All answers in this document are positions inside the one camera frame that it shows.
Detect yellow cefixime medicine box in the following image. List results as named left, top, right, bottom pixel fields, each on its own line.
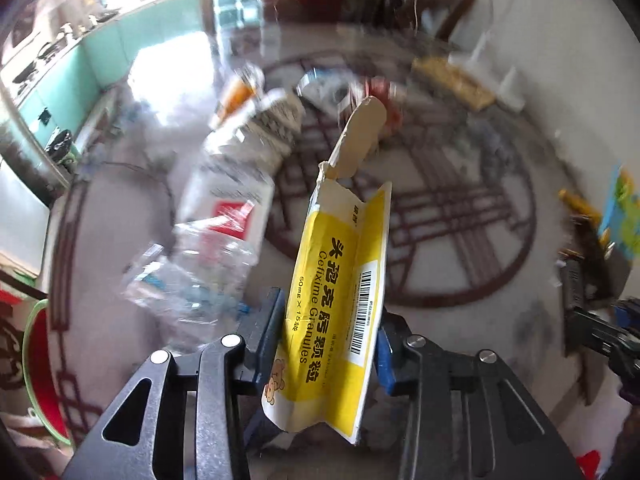
left=262, top=96, right=392, bottom=444

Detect green red trash bin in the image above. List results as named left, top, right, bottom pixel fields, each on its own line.
left=22, top=299, right=73, bottom=446

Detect black kitchen trash bin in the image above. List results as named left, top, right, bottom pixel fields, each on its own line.
left=44, top=129, right=77, bottom=164

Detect teal kitchen cabinets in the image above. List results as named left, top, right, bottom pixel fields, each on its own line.
left=1, top=0, right=204, bottom=145

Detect clear plastic bottle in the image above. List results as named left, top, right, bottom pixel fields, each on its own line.
left=119, top=64, right=306, bottom=351

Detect colourful toy blocks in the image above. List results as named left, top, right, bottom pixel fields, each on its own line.
left=598, top=165, right=640, bottom=262

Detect floral patterned tablecloth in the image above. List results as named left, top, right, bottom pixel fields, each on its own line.
left=46, top=24, right=622, bottom=480

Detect crumpled red white wrapper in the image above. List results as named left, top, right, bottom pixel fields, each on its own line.
left=349, top=76, right=406, bottom=141

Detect yellow book on table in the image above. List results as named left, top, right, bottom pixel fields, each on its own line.
left=411, top=56, right=497, bottom=112

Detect white desk lamp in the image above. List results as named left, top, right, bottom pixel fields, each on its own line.
left=448, top=32, right=526, bottom=114

